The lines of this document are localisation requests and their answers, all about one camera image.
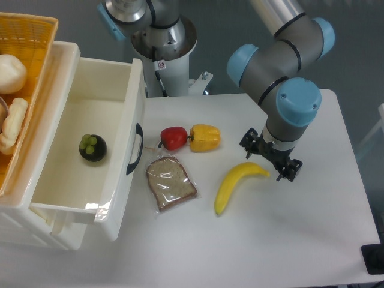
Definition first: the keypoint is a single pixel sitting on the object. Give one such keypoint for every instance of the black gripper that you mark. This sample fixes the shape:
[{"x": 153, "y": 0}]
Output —
[{"x": 287, "y": 168}]

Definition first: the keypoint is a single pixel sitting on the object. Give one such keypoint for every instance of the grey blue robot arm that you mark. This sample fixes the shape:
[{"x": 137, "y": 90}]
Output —
[{"x": 268, "y": 76}]

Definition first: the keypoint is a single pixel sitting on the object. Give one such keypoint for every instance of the white top drawer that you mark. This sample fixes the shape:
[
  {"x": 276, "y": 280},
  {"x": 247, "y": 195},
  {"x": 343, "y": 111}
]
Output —
[{"x": 106, "y": 98}]

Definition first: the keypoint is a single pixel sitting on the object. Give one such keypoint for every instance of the white plastic drawer cabinet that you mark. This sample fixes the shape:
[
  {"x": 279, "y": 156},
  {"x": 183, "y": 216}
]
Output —
[{"x": 20, "y": 222}]

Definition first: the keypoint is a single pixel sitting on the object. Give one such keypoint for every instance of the yellow banana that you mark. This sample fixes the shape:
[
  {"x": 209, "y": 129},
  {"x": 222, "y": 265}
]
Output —
[{"x": 231, "y": 180}]

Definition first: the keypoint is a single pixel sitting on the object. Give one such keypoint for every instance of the yellow bell pepper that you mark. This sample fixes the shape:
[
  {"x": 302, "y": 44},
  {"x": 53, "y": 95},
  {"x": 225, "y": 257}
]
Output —
[{"x": 204, "y": 138}]

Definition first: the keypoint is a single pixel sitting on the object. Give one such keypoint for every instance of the red bell pepper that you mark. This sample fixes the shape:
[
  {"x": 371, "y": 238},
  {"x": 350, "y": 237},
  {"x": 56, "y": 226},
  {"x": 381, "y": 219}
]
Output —
[{"x": 173, "y": 138}]

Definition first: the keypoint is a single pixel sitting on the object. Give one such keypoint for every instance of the bagged brown bread slice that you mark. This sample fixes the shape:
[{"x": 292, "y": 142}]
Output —
[{"x": 169, "y": 181}]

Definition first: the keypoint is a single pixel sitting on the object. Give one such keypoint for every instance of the black device at table edge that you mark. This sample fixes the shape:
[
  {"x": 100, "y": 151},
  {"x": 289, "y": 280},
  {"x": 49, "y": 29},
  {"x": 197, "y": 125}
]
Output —
[{"x": 373, "y": 258}]

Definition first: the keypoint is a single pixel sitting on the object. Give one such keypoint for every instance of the dark mangosteen fruit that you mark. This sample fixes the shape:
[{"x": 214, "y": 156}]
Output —
[{"x": 92, "y": 147}]

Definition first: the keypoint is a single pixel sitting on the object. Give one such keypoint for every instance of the long white bread roll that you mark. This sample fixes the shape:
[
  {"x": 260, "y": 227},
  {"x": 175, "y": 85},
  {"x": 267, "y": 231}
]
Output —
[{"x": 12, "y": 125}]

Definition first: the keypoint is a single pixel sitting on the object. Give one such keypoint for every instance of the yellow woven basket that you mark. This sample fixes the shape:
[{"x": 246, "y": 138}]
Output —
[{"x": 26, "y": 42}]

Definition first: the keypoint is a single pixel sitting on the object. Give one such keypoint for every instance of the round white bun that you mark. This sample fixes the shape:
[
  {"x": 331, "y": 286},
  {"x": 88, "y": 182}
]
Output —
[{"x": 13, "y": 74}]

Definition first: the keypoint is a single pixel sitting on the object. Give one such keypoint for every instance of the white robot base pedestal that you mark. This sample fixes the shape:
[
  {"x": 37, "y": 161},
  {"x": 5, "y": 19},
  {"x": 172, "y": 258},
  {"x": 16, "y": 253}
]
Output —
[{"x": 165, "y": 54}]

